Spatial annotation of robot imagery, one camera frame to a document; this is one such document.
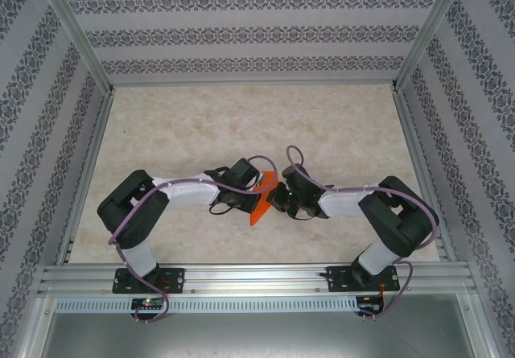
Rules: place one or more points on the orange paper sheet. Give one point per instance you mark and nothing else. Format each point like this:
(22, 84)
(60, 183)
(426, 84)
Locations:
(257, 215)

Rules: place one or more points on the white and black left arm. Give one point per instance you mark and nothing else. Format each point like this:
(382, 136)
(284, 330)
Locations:
(189, 195)

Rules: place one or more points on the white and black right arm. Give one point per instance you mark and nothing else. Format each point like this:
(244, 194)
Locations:
(342, 205)

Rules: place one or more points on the grey sheet metal panel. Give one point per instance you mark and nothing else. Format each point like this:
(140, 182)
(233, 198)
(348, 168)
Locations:
(257, 338)

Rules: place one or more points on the small dark circuit board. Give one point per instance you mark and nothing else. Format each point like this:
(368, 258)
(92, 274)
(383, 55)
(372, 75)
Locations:
(367, 305)

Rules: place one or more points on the circuit board with green light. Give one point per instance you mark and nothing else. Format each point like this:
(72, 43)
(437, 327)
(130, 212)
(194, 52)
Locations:
(147, 303)

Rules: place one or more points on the aluminium mounting rail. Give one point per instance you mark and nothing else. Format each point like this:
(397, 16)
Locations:
(257, 276)

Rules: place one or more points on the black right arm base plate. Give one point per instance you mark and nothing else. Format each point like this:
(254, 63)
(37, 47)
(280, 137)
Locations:
(337, 282)

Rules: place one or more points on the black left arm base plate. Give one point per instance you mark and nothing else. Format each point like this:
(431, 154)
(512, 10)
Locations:
(175, 281)

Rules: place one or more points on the aluminium side rail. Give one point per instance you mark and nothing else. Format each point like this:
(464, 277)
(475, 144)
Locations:
(89, 165)
(420, 165)

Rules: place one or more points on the aluminium frame post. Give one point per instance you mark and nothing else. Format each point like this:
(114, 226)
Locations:
(74, 28)
(430, 28)

